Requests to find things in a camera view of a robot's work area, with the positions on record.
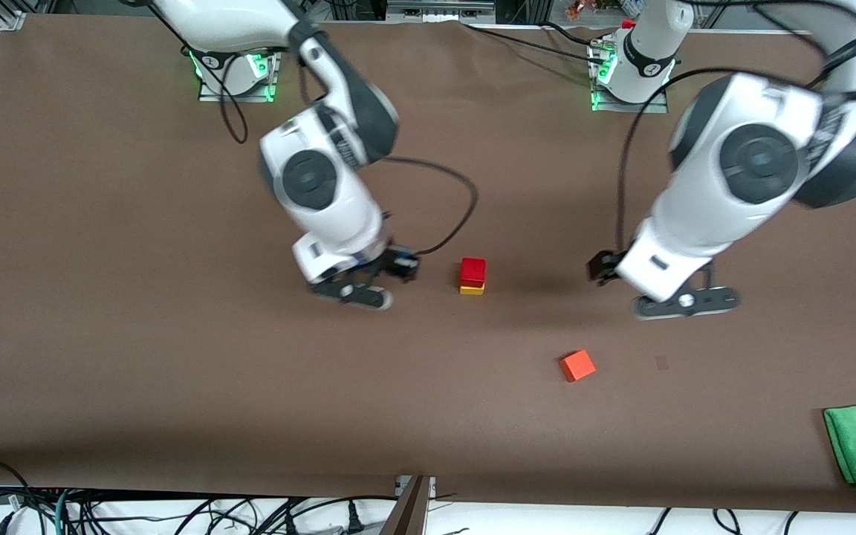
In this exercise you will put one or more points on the red wooden block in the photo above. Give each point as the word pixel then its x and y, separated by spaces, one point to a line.
pixel 473 271

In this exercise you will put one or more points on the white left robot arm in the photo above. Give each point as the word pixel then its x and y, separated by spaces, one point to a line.
pixel 703 215

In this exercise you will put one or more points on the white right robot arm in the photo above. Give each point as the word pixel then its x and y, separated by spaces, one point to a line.
pixel 324 215

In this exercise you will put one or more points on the yellow wooden block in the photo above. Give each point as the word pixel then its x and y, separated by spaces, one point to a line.
pixel 472 290

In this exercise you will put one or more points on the orange wooden block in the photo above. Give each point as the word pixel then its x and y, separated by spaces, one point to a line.
pixel 577 365

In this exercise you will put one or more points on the aluminium profile corner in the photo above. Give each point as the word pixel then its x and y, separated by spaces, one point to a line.
pixel 8 16

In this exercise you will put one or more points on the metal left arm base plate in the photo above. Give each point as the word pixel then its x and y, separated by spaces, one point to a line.
pixel 658 108

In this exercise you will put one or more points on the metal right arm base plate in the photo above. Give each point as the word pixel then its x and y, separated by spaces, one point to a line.
pixel 264 93

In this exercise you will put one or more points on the dark metal bar bracket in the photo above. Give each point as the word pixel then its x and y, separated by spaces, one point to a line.
pixel 407 516

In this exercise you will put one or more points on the aluminium frame rail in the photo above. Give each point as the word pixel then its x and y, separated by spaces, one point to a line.
pixel 439 9

